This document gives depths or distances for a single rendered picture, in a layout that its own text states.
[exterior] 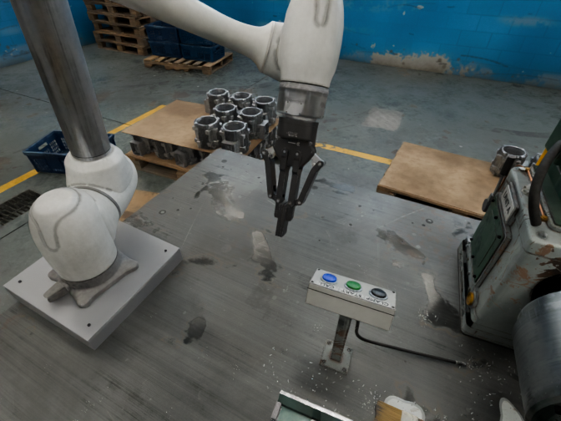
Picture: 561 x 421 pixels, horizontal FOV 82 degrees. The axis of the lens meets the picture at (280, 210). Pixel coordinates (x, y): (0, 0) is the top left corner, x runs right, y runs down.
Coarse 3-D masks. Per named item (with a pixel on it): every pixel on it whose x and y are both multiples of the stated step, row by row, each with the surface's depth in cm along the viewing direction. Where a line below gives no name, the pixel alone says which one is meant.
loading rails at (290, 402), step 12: (288, 396) 61; (276, 408) 60; (288, 408) 61; (300, 408) 61; (312, 408) 60; (324, 408) 60; (276, 420) 60; (288, 420) 60; (300, 420) 60; (312, 420) 60; (324, 420) 59; (336, 420) 59; (348, 420) 58
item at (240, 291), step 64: (192, 192) 132; (256, 192) 132; (320, 192) 132; (192, 256) 106; (256, 256) 106; (320, 256) 106; (384, 256) 106; (448, 256) 106; (0, 320) 88; (128, 320) 88; (192, 320) 88; (256, 320) 88; (320, 320) 88; (448, 320) 88; (0, 384) 76; (64, 384) 76; (128, 384) 76; (192, 384) 76; (256, 384) 76; (320, 384) 76; (384, 384) 76; (448, 384) 76; (512, 384) 76
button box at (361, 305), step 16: (320, 272) 68; (320, 288) 64; (336, 288) 63; (368, 288) 65; (320, 304) 64; (336, 304) 63; (352, 304) 62; (368, 304) 61; (384, 304) 60; (368, 320) 62; (384, 320) 61
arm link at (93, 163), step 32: (32, 0) 61; (64, 0) 66; (32, 32) 65; (64, 32) 67; (64, 64) 70; (64, 96) 74; (64, 128) 80; (96, 128) 82; (64, 160) 88; (96, 160) 86; (128, 160) 98; (128, 192) 96
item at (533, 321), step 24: (528, 312) 60; (552, 312) 56; (528, 336) 57; (552, 336) 53; (528, 360) 55; (552, 360) 51; (528, 384) 53; (552, 384) 49; (528, 408) 52; (552, 408) 49
